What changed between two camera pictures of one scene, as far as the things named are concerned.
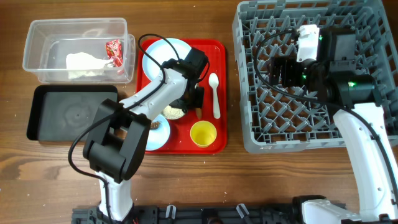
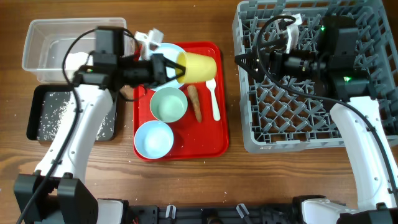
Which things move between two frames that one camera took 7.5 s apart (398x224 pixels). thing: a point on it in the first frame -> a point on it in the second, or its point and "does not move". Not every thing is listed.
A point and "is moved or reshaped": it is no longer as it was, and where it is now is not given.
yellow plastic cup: [203, 134] is moved or reshaped
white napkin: [83, 64] does not move
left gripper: [198, 102] -> [161, 63]
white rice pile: [172, 113] -> [53, 109]
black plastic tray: [61, 112] does not move
